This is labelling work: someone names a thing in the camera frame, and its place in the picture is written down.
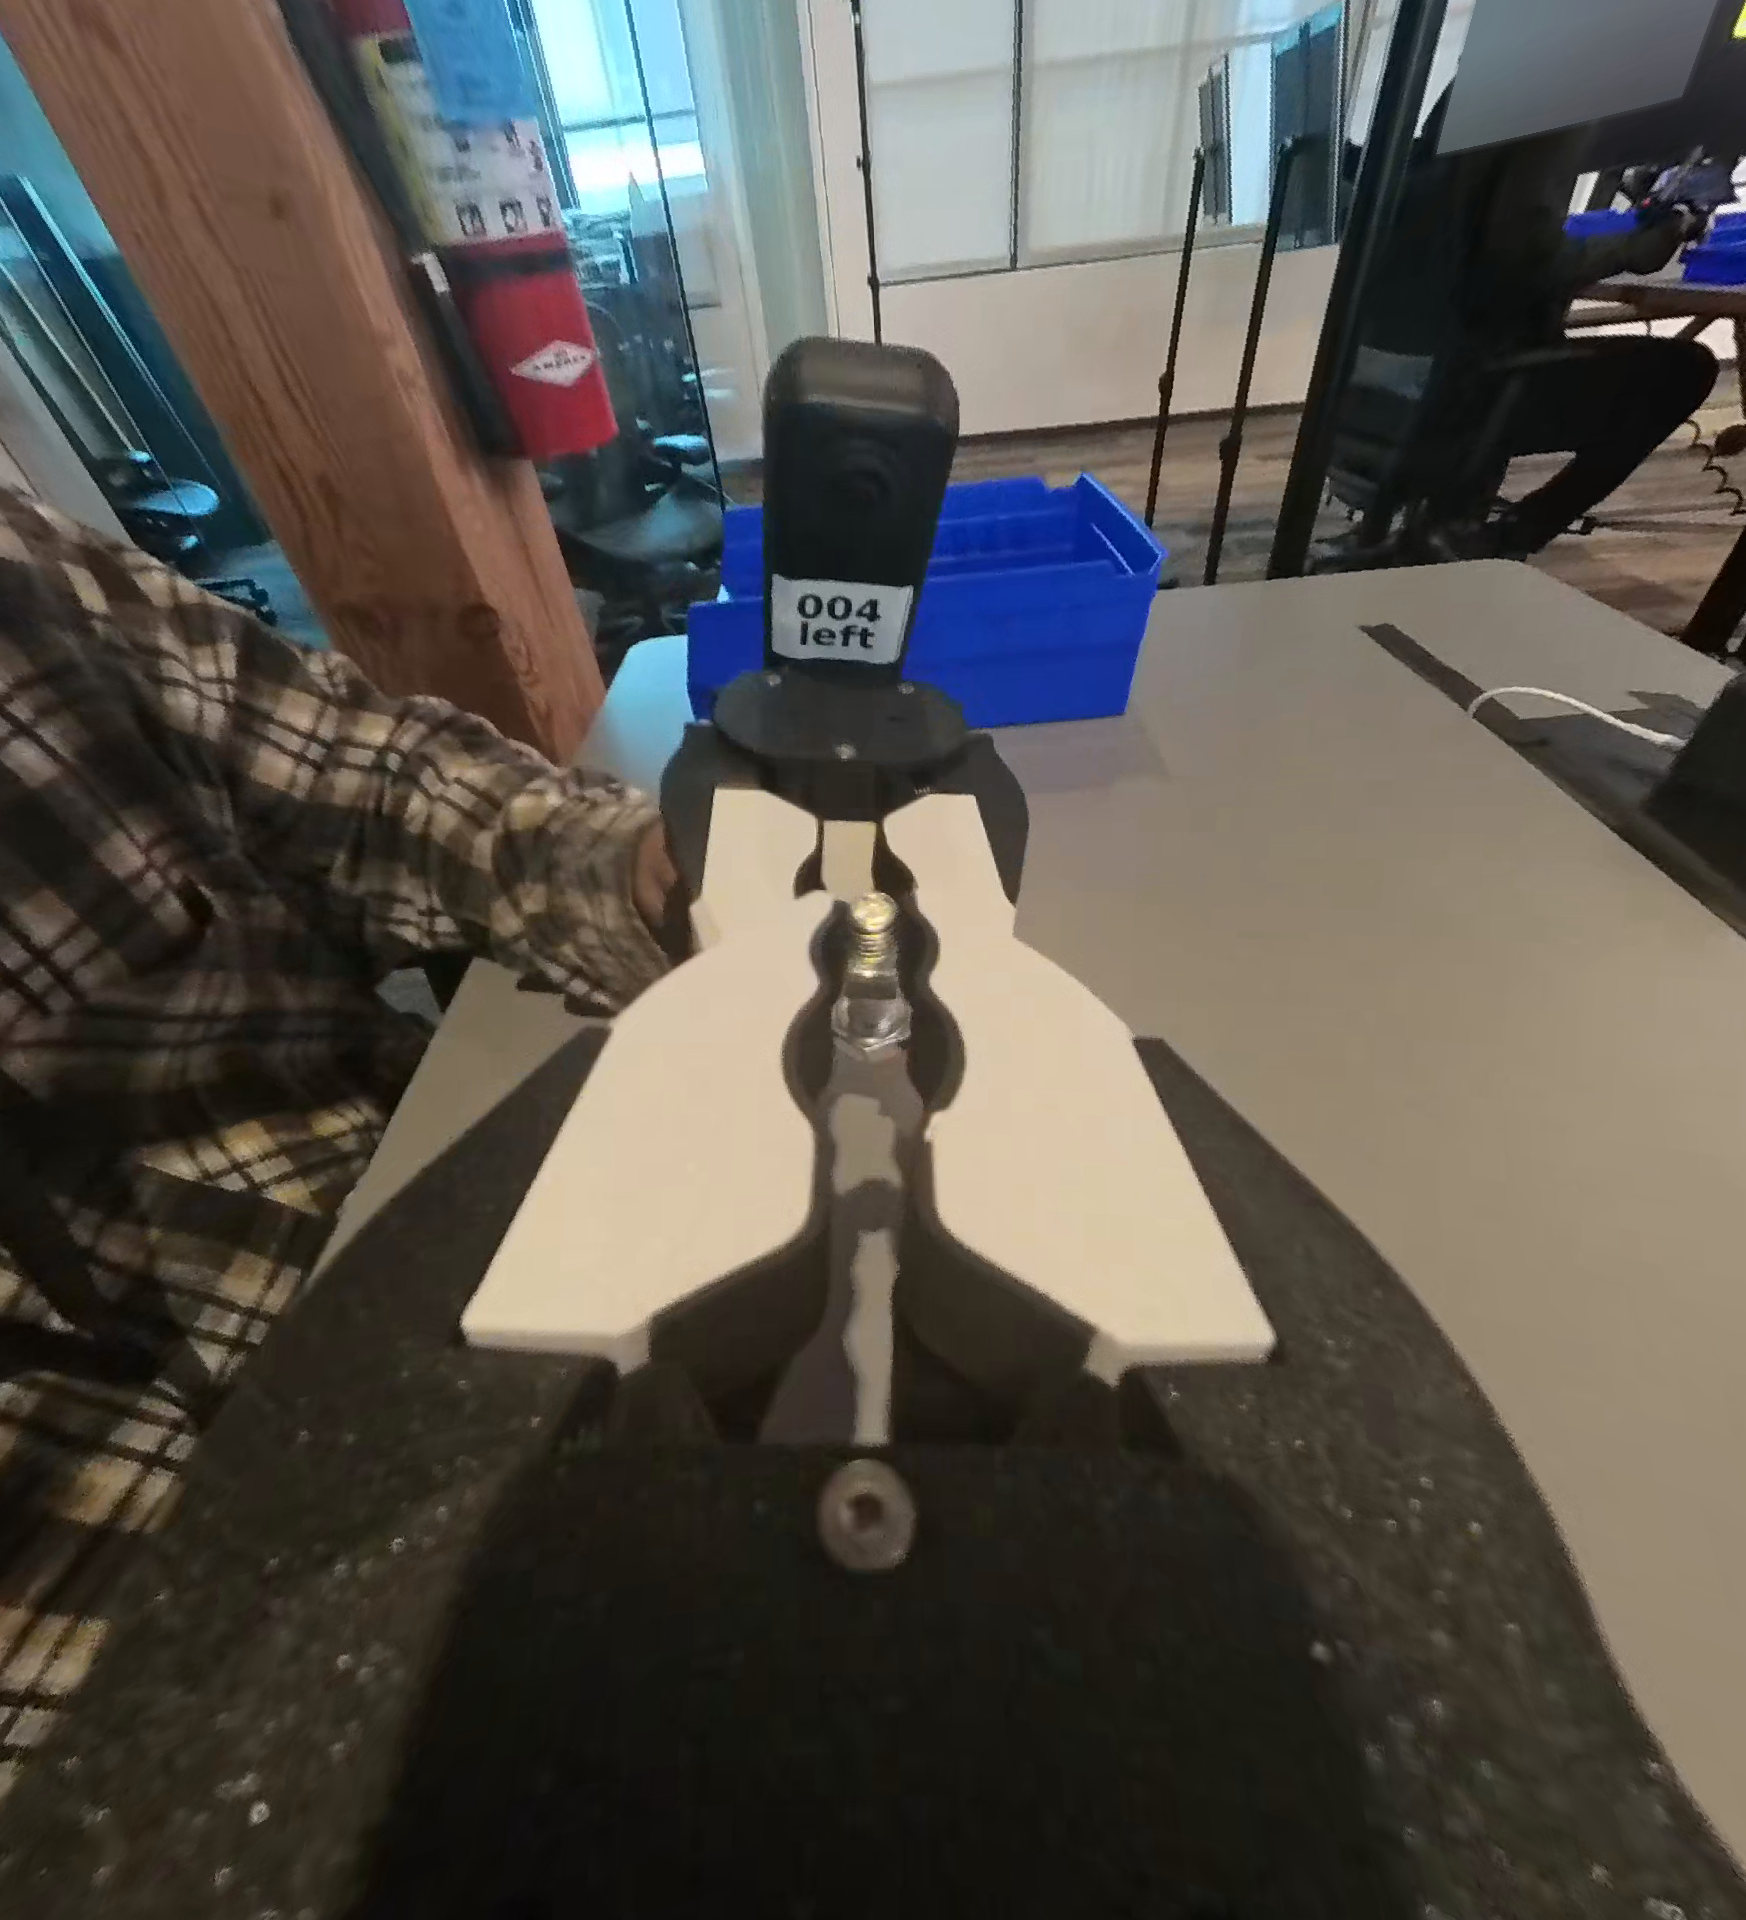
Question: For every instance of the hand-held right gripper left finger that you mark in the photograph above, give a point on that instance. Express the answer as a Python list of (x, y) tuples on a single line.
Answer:
[(647, 1170)]

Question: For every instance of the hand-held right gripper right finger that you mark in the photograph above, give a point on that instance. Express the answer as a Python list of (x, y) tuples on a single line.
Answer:
[(1098, 1170)]

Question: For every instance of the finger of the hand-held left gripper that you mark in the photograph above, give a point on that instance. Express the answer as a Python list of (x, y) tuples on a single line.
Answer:
[(753, 854), (947, 854)]

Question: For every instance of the silver hex bolt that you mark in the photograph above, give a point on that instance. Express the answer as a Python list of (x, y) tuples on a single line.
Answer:
[(869, 945)]

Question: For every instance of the silver hex nut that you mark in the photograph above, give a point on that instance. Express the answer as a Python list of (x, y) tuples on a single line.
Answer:
[(869, 1030)]

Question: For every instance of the blue plastic bin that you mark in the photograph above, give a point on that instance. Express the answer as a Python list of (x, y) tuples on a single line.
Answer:
[(1021, 616)]

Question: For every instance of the person's left forearm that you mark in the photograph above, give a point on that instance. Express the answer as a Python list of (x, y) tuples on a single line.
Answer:
[(513, 840)]

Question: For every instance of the person's left hand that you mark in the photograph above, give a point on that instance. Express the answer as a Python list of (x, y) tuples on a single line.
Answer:
[(656, 876)]

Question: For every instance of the grey office chair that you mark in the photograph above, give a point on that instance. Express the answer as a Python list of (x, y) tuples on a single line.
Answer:
[(647, 525)]

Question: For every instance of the black light stand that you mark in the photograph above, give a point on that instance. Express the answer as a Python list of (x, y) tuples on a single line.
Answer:
[(869, 165)]

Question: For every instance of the red fire extinguisher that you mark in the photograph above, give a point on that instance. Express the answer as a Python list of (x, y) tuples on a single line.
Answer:
[(552, 343)]

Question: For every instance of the black panel stand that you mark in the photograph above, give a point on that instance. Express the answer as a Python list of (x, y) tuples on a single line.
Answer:
[(1214, 135), (1300, 135)]

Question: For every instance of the black rolling display stand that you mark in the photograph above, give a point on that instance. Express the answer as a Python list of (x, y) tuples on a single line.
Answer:
[(1351, 300)]

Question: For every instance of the blue paper tag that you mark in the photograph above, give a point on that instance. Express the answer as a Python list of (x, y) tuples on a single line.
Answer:
[(475, 61)]

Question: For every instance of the wooden office desk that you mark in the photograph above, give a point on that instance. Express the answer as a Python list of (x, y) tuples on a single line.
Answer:
[(1711, 296)]

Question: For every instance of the wooden post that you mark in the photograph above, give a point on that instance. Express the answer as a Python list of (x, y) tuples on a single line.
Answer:
[(288, 375)]

